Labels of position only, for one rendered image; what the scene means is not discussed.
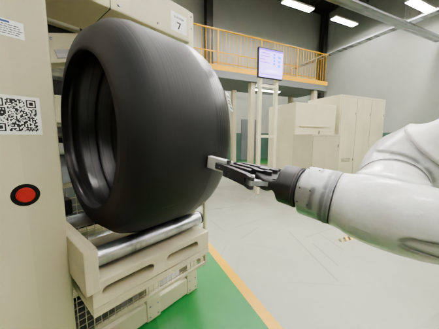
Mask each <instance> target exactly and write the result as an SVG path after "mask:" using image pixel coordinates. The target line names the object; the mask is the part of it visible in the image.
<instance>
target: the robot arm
mask: <svg viewBox="0 0 439 329"><path fill-rule="evenodd" d="M207 168H211V169H213V170H217V171H219V172H223V176H224V177H226V178H229V179H230V180H233V181H235V182H237V183H239V184H241V185H243V186H245V188H247V189H249V190H253V186H256V187H260V188H261V189H262V190H265V191H269V190H272V191H273V192H274V195H275V198H276V200H277V201H278V202H280V203H282V204H285V205H288V206H291V207H295V209H296V211H297V212H298V213H299V214H301V215H305V216H307V217H310V218H312V219H315V220H318V221H321V222H322V223H324V224H328V225H331V226H333V227H335V228H337V229H338V230H341V231H342V232H343V233H344V234H346V235H348V236H349V237H351V238H353V239H356V240H358V241H360V242H362V243H365V244H367V245H370V246H372V247H375V248H377V249H381V250H382V251H386V252H388V253H392V254H395V255H398V256H401V257H405V258H408V259H413V260H417V261H421V262H426V263H430V264H437V265H439V119H437V120H435V121H432V122H430V123H424V124H413V123H411V124H408V125H407V126H405V127H403V128H401V129H399V130H397V131H395V132H393V133H391V134H388V135H386V136H384V137H383V138H381V139H379V140H378V141H377V142H376V143H375V144H374V145H373V146H372V147H371V148H370V149H369V150H368V151H367V153H366V155H365V156H364V158H363V160H362V161H361V164H360V166H359V169H358V172H356V173H355V174H348V173H343V172H340V171H334V170H328V169H324V168H317V167H314V166H313V167H309V168H307V169H305V168H301V167H298V166H293V165H286V166H284V167H283V168H282V169H281V168H271V167H267V166H261V165H257V164H251V163H245V162H240V163H238V162H234V163H233V161H232V160H227V159H222V158H219V157H215V156H212V155H211V156H208V162H207Z"/></svg>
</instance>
